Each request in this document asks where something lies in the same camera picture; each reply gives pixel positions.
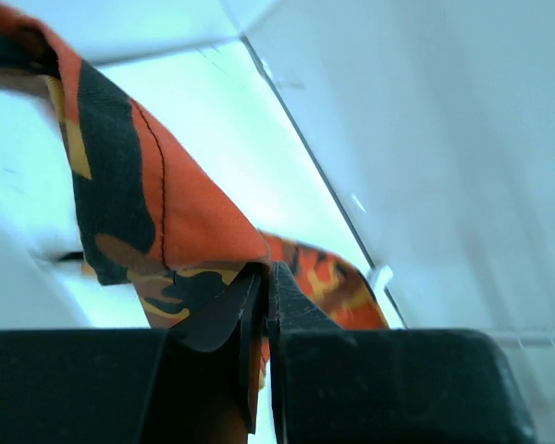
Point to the orange camouflage trousers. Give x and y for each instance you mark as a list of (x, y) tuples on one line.
[(148, 215)]

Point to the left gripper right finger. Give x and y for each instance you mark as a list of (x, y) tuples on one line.
[(293, 317)]

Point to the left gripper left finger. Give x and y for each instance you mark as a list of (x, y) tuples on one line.
[(237, 311)]

